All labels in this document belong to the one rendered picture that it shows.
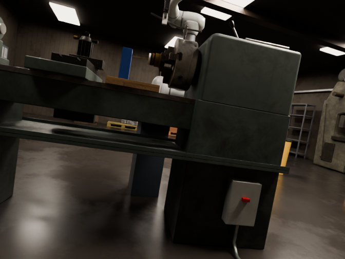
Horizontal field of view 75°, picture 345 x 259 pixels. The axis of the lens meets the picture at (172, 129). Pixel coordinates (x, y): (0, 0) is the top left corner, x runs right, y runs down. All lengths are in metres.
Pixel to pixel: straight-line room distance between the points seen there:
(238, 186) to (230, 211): 0.15
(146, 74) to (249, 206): 8.03
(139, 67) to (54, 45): 3.01
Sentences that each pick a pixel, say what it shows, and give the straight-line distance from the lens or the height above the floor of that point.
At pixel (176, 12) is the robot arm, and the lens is 2.04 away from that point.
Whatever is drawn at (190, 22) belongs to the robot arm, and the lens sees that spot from 2.08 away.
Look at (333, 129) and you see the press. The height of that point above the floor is 1.06.
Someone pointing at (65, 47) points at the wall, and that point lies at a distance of 9.20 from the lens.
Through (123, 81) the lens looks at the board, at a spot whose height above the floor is 0.89.
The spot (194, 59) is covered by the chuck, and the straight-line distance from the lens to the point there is 1.40.
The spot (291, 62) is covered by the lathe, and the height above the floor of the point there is 1.18.
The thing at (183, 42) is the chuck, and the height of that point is 1.19.
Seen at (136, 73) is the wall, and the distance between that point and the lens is 9.04.
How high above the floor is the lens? 0.75
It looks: 4 degrees down
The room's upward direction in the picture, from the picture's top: 9 degrees clockwise
